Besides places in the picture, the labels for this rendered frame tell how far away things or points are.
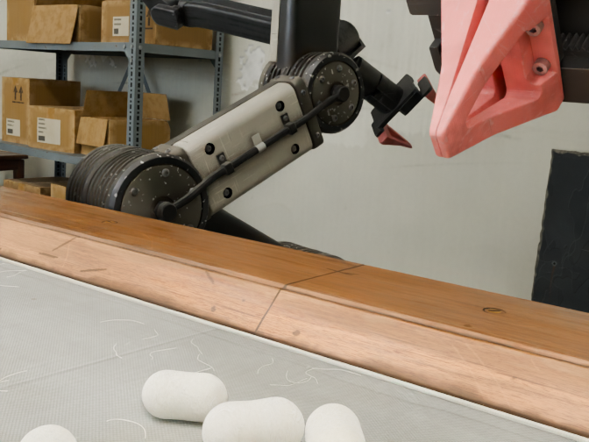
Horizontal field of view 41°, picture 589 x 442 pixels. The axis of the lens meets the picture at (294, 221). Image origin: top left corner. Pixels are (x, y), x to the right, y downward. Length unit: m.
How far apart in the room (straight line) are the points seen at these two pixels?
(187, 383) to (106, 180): 0.59
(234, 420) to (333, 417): 0.04
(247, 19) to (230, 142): 0.60
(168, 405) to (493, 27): 0.21
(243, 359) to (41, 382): 0.10
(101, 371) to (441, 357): 0.16
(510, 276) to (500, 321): 2.06
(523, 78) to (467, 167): 2.14
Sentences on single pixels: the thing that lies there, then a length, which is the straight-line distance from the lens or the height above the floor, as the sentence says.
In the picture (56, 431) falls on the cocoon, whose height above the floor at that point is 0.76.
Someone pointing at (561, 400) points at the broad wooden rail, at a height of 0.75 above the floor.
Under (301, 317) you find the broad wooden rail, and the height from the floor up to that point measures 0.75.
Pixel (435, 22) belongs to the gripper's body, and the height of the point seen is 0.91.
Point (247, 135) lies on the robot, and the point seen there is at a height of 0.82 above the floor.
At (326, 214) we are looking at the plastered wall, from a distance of 2.85.
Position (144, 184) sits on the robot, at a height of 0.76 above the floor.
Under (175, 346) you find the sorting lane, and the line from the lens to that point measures 0.42.
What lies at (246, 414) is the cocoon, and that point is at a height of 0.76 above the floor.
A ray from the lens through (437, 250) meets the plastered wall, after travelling 2.59.
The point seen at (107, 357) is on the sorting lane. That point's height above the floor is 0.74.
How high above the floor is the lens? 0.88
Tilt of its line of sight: 10 degrees down
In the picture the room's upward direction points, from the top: 4 degrees clockwise
